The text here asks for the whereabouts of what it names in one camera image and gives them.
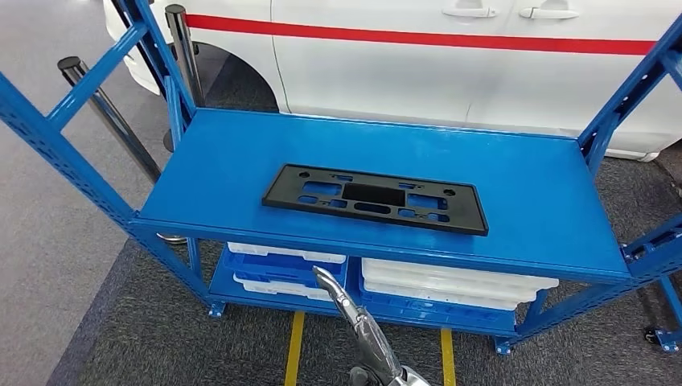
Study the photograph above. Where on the white car with red stripe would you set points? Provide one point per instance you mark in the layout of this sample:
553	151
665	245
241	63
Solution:
399	80

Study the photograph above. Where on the chrome stanchion post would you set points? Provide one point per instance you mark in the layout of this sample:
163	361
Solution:
106	112
184	53

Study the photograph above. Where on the large white plastic bin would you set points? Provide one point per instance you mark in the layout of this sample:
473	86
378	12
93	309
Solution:
453	274
437	295

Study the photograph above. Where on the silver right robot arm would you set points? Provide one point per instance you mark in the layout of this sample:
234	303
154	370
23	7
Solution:
410	379

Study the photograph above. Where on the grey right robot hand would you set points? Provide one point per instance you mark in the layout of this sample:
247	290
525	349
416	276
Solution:
370	341

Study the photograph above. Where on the large blue plastic bin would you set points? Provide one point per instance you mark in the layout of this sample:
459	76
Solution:
426	314

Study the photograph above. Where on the black plastic plate frame part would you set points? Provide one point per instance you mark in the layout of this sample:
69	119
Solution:
288	197

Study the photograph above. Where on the small blue plastic bin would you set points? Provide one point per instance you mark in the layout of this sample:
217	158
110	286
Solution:
277	266

